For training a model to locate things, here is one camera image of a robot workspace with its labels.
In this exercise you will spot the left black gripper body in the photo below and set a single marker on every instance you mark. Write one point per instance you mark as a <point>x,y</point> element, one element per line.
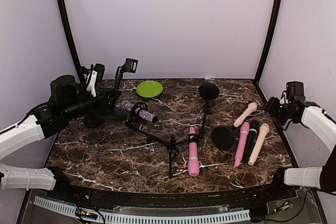
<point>101,105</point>

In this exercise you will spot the purple glitter microphone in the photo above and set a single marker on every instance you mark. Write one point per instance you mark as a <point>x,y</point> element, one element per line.
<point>139,110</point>

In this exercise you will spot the black tripod mic stand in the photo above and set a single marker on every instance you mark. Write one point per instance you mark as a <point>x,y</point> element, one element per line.
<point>171,145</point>

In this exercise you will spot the pink microphone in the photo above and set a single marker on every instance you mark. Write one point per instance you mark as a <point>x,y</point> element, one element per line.
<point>193,162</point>
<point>244,130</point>

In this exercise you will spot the black microphone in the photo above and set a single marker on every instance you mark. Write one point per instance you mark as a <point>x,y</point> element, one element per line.
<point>251,140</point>

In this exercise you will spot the black round-base mic stand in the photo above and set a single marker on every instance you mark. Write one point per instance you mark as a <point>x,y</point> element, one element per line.
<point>85,73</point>

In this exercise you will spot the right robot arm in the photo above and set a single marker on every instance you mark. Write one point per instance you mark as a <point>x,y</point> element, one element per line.
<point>293,107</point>

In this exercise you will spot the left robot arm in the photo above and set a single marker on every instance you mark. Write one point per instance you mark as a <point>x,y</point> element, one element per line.
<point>69,100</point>

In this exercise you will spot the black empty mic stand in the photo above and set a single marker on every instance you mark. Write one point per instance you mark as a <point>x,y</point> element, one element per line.
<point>207,92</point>

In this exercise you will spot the pink microphone front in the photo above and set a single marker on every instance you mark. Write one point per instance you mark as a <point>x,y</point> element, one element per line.
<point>193,162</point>

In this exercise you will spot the green plate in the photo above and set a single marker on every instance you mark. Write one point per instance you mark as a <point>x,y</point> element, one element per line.
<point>149,89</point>

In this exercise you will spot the white cable duct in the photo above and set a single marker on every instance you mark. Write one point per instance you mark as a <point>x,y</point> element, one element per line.
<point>86,215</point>

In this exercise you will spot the left black frame post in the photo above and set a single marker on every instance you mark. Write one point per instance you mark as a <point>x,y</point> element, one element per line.
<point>69,38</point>

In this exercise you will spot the black frame post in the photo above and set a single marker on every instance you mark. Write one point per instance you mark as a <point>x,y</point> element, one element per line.
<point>268,40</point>
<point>69,38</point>

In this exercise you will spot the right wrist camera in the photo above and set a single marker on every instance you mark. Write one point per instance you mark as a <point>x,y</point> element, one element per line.
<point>294,92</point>

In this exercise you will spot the right black frame post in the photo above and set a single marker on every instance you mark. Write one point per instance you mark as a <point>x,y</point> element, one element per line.
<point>268,40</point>

